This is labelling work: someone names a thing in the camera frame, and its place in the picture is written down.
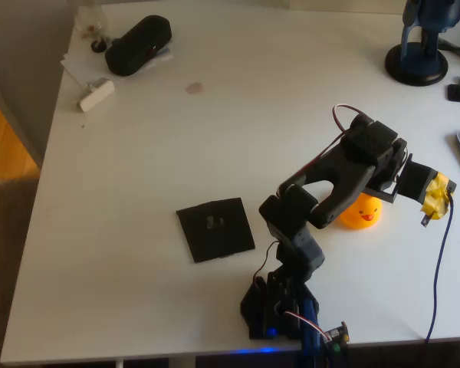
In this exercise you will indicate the black zip case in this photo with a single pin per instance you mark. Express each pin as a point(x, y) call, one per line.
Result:
point(138, 46)

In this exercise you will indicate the black bottle cap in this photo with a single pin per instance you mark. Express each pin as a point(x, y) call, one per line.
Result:
point(99, 46)

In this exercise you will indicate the blue desk microphone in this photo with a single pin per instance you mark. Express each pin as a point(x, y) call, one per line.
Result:
point(418, 61)

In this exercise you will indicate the small control board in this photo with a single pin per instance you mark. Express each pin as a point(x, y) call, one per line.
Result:
point(337, 336)

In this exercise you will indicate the white paper sheets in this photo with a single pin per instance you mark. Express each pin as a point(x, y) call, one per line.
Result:
point(80, 63)

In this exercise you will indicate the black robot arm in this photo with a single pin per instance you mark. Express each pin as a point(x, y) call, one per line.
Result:
point(341, 168)

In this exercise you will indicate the clear glass bottle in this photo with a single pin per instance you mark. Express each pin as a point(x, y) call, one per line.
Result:
point(90, 19)

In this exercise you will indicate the yellow rubber duck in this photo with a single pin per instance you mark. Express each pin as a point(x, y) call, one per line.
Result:
point(362, 216)

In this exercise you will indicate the blue table clamp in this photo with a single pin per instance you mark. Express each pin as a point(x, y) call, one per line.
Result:
point(309, 329)

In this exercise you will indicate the camera wrapped in yellow tape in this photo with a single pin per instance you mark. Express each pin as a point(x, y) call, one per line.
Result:
point(421, 182)

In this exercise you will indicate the black cardboard square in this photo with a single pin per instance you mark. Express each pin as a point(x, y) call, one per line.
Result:
point(214, 230)

